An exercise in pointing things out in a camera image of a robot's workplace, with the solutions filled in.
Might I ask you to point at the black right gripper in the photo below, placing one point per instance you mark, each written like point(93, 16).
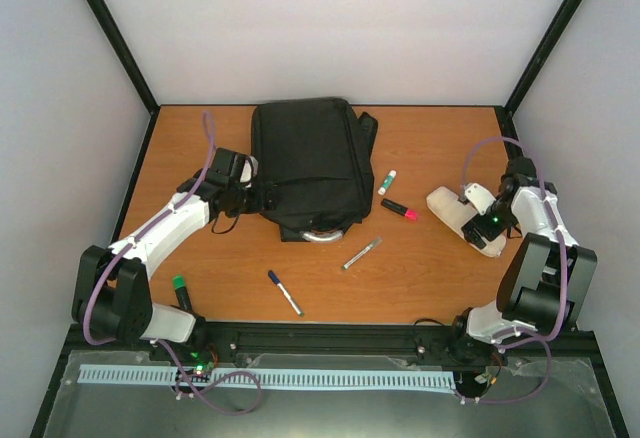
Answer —
point(489, 232)

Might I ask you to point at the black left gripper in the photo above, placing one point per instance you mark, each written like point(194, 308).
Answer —
point(269, 203)

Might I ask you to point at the beige cloth roll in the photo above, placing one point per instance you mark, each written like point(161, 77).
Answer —
point(447, 207)

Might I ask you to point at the black student backpack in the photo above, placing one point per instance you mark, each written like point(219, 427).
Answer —
point(317, 153)

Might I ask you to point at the white glue stick green cap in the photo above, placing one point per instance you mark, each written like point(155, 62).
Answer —
point(387, 182)

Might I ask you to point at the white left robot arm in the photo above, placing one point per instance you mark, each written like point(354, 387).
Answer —
point(112, 299)

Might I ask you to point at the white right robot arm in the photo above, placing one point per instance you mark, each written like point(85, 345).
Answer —
point(544, 286)

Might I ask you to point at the blue capped pen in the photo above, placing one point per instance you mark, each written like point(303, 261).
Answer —
point(276, 281)

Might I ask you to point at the pink highlighter marker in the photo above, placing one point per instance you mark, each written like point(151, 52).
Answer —
point(399, 209)

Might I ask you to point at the white pen green tip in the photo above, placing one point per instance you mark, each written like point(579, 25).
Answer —
point(368, 248)

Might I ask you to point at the green capped black marker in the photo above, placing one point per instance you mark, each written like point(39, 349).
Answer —
point(182, 294)

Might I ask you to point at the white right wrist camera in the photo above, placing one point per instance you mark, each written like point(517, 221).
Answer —
point(480, 198)

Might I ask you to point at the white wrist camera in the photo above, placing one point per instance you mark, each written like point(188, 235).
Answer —
point(249, 170)
point(480, 198)

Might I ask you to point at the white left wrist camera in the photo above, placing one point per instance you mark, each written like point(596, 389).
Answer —
point(249, 170)

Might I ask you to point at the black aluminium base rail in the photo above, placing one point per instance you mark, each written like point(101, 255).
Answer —
point(419, 344)

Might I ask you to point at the light blue cable duct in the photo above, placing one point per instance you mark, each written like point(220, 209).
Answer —
point(274, 379)

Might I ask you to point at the black frame post right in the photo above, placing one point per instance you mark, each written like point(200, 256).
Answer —
point(561, 19)

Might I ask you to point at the black frame post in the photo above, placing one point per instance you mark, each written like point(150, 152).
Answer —
point(561, 19)
point(113, 34)

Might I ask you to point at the black frame post left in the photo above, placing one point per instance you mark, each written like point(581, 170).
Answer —
point(113, 34)

